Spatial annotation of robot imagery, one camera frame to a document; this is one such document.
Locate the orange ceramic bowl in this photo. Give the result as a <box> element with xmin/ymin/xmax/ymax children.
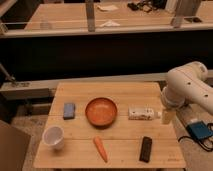
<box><xmin>85</xmin><ymin>97</ymin><xmax>117</xmax><ymax>127</ymax></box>

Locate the black cable on floor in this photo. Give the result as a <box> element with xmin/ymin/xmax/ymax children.
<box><xmin>177</xmin><ymin>122</ymin><xmax>213</xmax><ymax>152</ymax></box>

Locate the white paper cup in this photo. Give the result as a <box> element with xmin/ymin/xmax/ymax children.
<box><xmin>42</xmin><ymin>126</ymin><xmax>64</xmax><ymax>150</ymax></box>

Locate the black cables pile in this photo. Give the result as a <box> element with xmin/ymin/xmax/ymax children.
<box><xmin>127</xmin><ymin>0</ymin><xmax>166</xmax><ymax>13</ymax></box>

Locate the orange carrot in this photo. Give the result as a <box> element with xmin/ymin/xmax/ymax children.
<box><xmin>93</xmin><ymin>137</ymin><xmax>108</xmax><ymax>163</ymax></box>

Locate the brown cardboard box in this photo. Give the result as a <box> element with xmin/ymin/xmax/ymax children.
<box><xmin>0</xmin><ymin>120</ymin><xmax>31</xmax><ymax>171</ymax></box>

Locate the white crumpled paper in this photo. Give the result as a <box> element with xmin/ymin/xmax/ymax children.
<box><xmin>100</xmin><ymin>20</ymin><xmax>120</xmax><ymax>27</ymax></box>

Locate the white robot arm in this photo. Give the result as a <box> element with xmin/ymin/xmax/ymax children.
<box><xmin>161</xmin><ymin>61</ymin><xmax>213</xmax><ymax>124</ymax></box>

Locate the grey metal post right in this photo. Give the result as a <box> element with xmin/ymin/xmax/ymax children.
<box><xmin>170</xmin><ymin>0</ymin><xmax>202</xmax><ymax>28</ymax></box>

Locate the blue sponge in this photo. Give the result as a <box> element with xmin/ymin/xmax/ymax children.
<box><xmin>63</xmin><ymin>103</ymin><xmax>75</xmax><ymax>120</ymax></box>

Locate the blue box on floor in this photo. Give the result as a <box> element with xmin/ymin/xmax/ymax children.
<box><xmin>186</xmin><ymin>121</ymin><xmax>213</xmax><ymax>141</ymax></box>

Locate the white paper sheet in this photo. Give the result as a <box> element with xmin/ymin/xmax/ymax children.
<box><xmin>97</xmin><ymin>5</ymin><xmax>118</xmax><ymax>11</ymax></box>

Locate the grey metal post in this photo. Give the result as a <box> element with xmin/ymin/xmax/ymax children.
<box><xmin>85</xmin><ymin>0</ymin><xmax>95</xmax><ymax>32</ymax></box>
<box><xmin>170</xmin><ymin>0</ymin><xmax>202</xmax><ymax>28</ymax></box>

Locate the black remote control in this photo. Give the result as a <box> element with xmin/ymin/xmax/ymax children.
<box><xmin>139</xmin><ymin>136</ymin><xmax>152</xmax><ymax>163</ymax></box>

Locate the small wooden table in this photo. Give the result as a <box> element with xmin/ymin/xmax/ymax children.
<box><xmin>34</xmin><ymin>82</ymin><xmax>186</xmax><ymax>169</ymax></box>

